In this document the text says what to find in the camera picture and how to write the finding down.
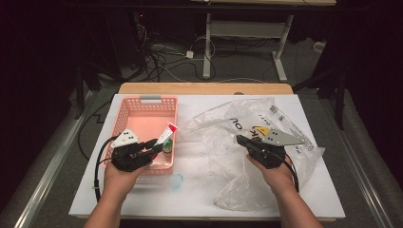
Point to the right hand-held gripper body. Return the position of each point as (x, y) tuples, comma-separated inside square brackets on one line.
[(267, 153)]

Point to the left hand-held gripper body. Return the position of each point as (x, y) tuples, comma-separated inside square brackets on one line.
[(128, 155)]

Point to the white jar with green lid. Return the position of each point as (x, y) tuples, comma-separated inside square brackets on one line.
[(168, 148)]

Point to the red and white tube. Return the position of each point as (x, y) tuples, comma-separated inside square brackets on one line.
[(166, 133)]

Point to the pink perforated plastic basket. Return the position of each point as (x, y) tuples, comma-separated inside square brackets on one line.
[(142, 122)]

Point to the translucent white plastic bag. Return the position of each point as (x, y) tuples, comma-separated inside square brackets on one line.
[(221, 152)]

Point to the person's right hand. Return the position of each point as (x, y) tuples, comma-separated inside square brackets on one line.
[(278, 177)]

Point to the person's left hand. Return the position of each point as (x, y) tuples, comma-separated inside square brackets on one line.
[(120, 180)]

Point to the black stand legs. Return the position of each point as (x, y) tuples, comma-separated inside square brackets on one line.
[(340, 95), (80, 82)]

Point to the white power adapter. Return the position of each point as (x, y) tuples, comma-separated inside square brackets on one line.
[(189, 54)]

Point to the white power strip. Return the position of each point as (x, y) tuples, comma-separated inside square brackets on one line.
[(319, 46)]

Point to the metal floor rail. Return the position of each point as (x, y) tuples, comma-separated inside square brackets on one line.
[(367, 190), (47, 180)]

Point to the white metal desk frame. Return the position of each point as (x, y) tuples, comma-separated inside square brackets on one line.
[(247, 30)]

